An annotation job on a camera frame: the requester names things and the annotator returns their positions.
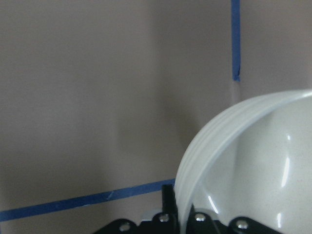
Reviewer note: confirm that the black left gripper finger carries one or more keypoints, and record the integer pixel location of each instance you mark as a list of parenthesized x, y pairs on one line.
[(168, 199)]

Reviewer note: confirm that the white ceramic bowl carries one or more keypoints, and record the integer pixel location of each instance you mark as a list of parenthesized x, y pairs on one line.
[(255, 160)]

